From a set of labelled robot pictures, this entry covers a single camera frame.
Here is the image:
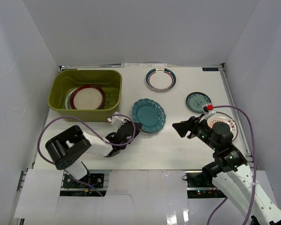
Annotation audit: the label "red and teal floral plate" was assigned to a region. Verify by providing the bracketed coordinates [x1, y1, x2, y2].
[65, 90, 74, 109]

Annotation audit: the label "green plastic bin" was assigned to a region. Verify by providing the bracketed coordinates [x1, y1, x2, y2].
[48, 69, 122, 122]

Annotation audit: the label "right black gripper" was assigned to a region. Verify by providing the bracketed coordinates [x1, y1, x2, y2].
[172, 113, 219, 151]

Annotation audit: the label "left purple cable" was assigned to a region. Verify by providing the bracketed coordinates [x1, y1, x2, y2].
[37, 114, 136, 197]

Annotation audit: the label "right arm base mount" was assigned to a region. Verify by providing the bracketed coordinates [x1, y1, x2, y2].
[182, 171, 226, 199]

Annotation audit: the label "white plate with teal rim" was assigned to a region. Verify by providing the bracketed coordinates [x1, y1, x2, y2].
[145, 68, 177, 92]

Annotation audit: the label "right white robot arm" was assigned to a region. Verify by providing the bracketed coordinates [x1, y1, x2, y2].
[172, 117, 281, 225]

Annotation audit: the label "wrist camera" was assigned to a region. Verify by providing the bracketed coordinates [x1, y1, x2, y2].
[107, 112, 125, 128]
[200, 103, 216, 122]

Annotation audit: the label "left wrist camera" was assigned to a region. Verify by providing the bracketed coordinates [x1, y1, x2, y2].
[107, 112, 125, 128]

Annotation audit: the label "white plate with orange pattern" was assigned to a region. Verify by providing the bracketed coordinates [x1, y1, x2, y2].
[207, 111, 238, 142]

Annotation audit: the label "purple cable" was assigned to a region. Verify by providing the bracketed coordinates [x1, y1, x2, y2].
[206, 105, 258, 225]
[37, 114, 136, 197]

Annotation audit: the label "grey deer pattern plate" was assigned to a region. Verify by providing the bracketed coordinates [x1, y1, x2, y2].
[70, 88, 77, 109]

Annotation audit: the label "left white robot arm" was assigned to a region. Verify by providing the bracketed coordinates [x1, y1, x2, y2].
[45, 120, 142, 187]

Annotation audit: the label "beige plate with red rim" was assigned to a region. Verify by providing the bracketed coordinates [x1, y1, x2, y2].
[71, 84, 105, 110]

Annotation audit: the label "small green blue patterned plate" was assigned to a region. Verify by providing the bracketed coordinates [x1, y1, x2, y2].
[185, 92, 211, 113]

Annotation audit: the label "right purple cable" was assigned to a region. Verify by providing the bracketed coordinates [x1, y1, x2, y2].
[206, 105, 258, 225]

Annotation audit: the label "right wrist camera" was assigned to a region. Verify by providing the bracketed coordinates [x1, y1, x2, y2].
[200, 103, 216, 122]

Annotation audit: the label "teal scalloped plate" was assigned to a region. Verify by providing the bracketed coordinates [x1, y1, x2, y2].
[132, 98, 166, 134]

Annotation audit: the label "papers at back edge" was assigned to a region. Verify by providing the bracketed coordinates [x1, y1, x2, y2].
[121, 63, 167, 68]

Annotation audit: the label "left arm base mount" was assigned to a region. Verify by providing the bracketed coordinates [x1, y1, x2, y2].
[60, 173, 107, 197]

